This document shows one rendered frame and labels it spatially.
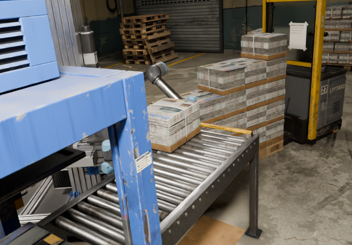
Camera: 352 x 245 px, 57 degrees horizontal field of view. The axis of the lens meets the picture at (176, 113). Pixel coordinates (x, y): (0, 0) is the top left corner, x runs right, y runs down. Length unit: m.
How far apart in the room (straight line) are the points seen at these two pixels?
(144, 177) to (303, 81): 3.31
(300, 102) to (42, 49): 3.56
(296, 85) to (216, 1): 6.52
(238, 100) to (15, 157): 2.72
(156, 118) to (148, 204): 1.13
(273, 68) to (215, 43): 7.00
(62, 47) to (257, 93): 1.91
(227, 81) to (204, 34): 7.52
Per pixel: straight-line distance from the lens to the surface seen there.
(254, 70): 3.27
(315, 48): 3.70
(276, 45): 3.47
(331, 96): 4.15
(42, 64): 0.84
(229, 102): 3.11
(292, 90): 4.15
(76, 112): 0.68
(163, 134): 2.04
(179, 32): 10.99
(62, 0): 2.44
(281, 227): 2.76
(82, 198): 1.76
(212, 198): 1.78
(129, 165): 0.86
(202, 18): 10.53
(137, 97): 0.81
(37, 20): 0.84
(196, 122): 2.26
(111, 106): 0.75
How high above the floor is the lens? 1.71
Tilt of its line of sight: 19 degrees down
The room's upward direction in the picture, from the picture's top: 4 degrees counter-clockwise
